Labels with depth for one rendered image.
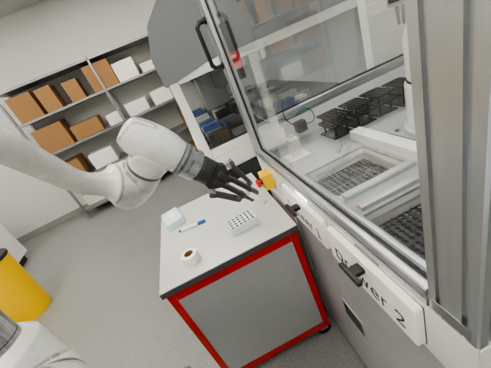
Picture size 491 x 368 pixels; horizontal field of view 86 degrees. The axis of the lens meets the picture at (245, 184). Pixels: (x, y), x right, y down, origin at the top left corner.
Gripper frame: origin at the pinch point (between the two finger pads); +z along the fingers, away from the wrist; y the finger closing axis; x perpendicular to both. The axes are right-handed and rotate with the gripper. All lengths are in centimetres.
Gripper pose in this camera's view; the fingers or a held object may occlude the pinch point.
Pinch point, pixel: (256, 196)
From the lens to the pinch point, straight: 82.4
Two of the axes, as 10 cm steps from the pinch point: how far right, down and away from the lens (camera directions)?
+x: -2.7, -3.7, 8.9
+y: 5.3, -8.3, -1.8
